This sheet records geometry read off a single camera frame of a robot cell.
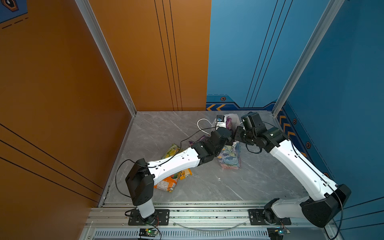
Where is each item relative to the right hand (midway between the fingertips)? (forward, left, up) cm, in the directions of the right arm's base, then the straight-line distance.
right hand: (232, 134), depth 76 cm
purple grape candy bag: (+6, +1, +2) cm, 6 cm away
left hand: (+1, +1, +3) cm, 3 cm away
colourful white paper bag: (-8, +1, -9) cm, 12 cm away
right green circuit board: (-39, -20, -27) cm, 51 cm away
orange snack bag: (-18, +34, -21) cm, 44 cm away
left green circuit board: (-39, +42, -26) cm, 63 cm away
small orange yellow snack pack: (-11, +27, -24) cm, 38 cm away
